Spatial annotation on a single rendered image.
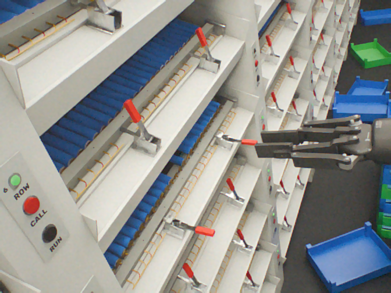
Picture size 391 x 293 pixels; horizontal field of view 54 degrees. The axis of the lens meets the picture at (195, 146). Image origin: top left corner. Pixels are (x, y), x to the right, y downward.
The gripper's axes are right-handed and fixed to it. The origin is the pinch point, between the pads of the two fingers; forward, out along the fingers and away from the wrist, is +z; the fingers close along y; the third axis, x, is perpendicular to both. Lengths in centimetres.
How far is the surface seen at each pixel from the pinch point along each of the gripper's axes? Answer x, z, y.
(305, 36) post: 18, 18, -96
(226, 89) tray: 1.3, 21.0, -26.0
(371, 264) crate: 103, -3, -52
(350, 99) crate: 89, 17, -163
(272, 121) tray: 27, 21, -49
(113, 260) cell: 2.9, 21.8, 28.0
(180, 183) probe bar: 3.9, 19.2, 7.6
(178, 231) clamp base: 6.7, 15.8, 17.2
